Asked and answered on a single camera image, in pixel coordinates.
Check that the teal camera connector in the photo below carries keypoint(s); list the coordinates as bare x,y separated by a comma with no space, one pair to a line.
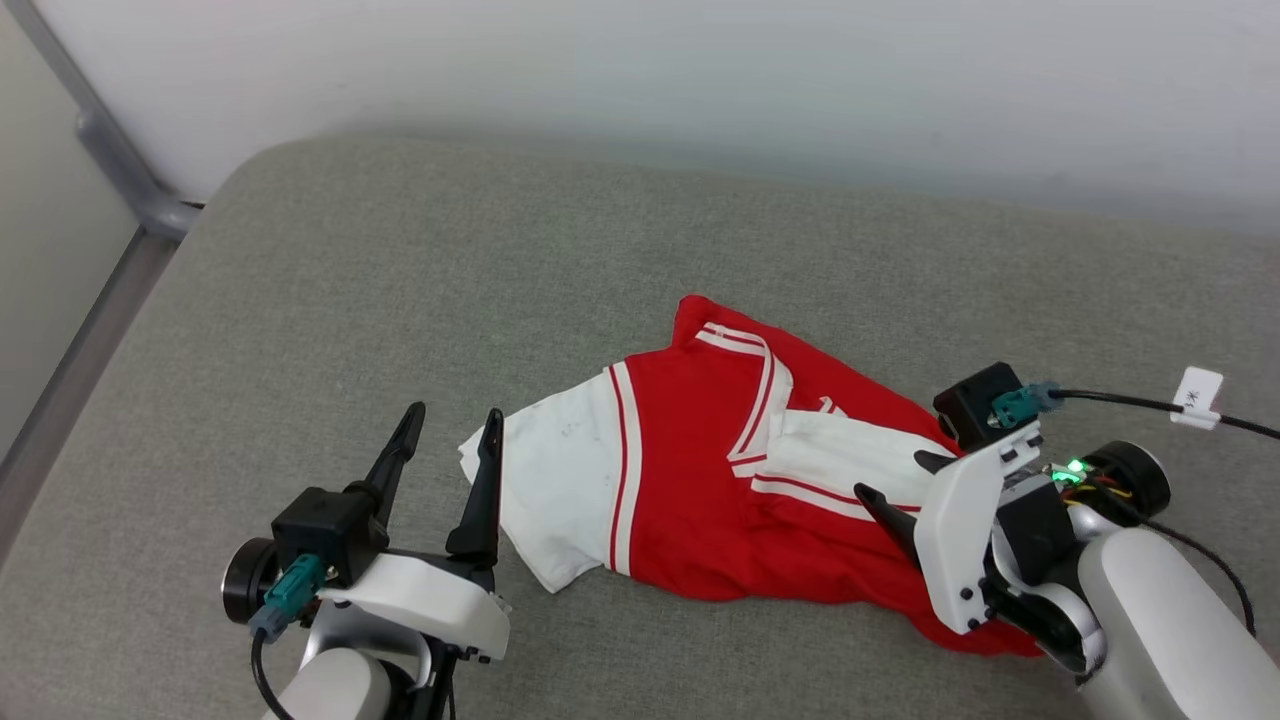
290,592
1018,406

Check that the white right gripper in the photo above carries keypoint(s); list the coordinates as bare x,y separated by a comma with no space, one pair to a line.
955,540

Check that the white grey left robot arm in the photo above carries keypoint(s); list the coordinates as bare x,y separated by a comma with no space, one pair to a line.
335,690

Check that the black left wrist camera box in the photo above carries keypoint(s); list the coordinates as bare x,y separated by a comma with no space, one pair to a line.
325,525

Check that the teal left camera connector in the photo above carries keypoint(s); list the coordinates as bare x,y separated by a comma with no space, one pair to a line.
290,592

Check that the grey fabric sofa cushion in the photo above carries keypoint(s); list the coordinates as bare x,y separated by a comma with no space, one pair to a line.
400,280

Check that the teal right camera connector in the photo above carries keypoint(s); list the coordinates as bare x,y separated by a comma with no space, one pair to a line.
1018,406

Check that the red and white shirt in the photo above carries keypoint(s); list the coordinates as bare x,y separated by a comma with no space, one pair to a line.
690,480

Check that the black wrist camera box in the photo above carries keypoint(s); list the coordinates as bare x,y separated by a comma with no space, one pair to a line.
325,525
970,405

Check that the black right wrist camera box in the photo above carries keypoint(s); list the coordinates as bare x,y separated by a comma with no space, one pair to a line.
970,405

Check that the grey metal window frame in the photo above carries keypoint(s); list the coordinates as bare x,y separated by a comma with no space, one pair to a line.
120,150

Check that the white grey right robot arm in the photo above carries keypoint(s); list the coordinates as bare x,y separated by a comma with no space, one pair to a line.
1160,630

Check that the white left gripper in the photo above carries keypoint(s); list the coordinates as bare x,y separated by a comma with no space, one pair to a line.
430,595

